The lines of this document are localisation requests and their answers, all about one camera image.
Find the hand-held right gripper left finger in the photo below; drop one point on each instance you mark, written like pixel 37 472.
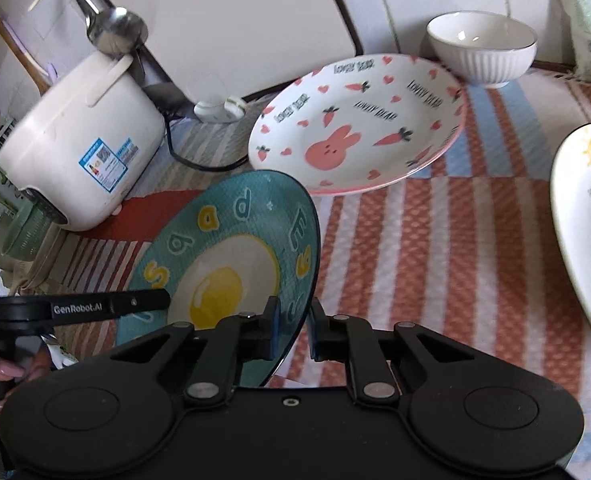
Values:
pixel 275 327

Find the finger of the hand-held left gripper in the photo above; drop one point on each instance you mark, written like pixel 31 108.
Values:
pixel 115 304

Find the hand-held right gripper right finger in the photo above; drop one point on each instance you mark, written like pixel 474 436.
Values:
pixel 318 332

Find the teal egg print plate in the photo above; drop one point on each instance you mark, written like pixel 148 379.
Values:
pixel 235 220

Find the white ribbed bowl dark rim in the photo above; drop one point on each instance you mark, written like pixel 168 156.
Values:
pixel 480 65

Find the person's left hand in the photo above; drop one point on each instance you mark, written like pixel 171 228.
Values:
pixel 2 367

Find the green glass jar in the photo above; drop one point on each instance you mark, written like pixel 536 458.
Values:
pixel 25 232

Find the striped table cloth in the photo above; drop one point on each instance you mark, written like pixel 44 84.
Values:
pixel 425 240

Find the white rice cooker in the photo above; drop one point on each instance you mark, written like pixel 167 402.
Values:
pixel 70 125

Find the pink bunny print plate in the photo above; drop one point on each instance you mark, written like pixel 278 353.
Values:
pixel 355 125

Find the white power plug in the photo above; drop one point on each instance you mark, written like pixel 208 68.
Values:
pixel 215 111

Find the wooden spatula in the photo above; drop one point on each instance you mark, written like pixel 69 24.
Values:
pixel 20 57

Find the metal ladle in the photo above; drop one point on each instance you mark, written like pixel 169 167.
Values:
pixel 117 30

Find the white sun print plate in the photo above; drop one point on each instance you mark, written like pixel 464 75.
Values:
pixel 590 220

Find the white board black edge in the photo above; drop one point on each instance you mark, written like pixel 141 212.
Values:
pixel 225 20

